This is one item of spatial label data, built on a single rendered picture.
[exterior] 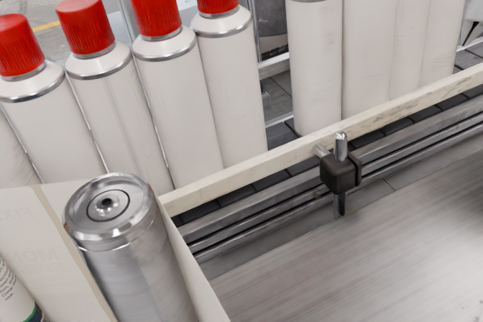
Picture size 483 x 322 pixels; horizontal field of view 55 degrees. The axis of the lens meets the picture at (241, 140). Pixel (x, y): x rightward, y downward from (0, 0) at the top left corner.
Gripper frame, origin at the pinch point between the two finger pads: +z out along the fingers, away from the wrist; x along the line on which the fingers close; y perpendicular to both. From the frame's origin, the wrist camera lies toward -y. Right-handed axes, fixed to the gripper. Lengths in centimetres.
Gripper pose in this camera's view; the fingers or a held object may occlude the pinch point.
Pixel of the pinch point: (461, 32)
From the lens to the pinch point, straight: 59.1
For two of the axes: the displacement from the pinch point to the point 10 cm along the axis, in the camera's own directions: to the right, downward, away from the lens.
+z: -3.3, 8.5, 4.1
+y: 4.2, 5.2, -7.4
